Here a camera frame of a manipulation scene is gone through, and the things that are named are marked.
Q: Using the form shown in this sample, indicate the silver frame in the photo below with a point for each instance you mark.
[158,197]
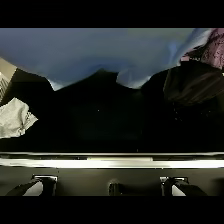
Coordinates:
[110,163]

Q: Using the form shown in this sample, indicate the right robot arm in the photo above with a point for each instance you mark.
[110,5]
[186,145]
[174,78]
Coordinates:
[193,83]

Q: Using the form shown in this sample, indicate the light blue shirt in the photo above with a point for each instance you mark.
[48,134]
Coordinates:
[83,53]

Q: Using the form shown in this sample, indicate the purple patterned garment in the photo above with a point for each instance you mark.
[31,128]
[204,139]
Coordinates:
[215,50]

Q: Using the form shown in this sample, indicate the grey garment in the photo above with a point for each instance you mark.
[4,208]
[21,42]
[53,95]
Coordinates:
[13,118]

